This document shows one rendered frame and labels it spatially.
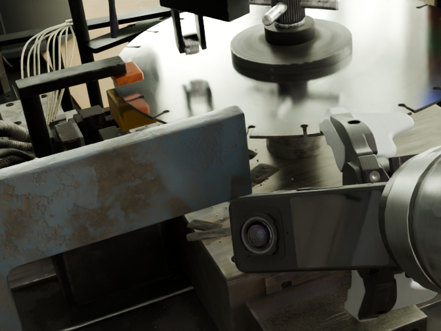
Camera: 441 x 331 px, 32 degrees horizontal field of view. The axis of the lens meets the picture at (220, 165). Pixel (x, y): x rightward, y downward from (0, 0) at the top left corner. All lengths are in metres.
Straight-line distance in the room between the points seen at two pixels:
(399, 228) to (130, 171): 0.20
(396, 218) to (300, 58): 0.32
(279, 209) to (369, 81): 0.23
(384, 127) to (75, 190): 0.21
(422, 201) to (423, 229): 0.01
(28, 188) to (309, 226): 0.17
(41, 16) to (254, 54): 0.70
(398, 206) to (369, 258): 0.07
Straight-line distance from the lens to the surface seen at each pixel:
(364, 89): 0.63
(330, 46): 0.68
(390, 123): 0.54
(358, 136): 0.48
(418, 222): 0.33
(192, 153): 0.49
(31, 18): 1.32
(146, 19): 0.90
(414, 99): 0.61
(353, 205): 0.42
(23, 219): 0.48
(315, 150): 0.73
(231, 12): 0.62
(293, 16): 0.68
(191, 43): 0.68
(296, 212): 0.43
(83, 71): 0.64
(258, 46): 0.69
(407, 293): 0.54
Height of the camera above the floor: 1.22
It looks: 30 degrees down
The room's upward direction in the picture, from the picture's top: 7 degrees counter-clockwise
